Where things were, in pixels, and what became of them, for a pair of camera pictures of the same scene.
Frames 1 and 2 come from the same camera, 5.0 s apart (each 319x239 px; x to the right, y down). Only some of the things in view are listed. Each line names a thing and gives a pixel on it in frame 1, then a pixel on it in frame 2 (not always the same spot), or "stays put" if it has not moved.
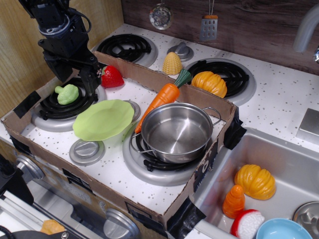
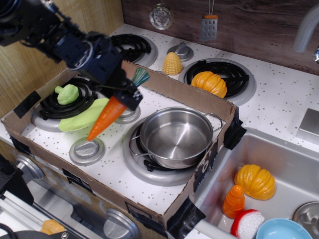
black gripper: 67,38 → 101,62
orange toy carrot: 162,94 → 112,110
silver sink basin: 295,166 stays put
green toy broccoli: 67,94 stays put
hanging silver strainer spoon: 161,16 stays put
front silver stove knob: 83,153 stays put
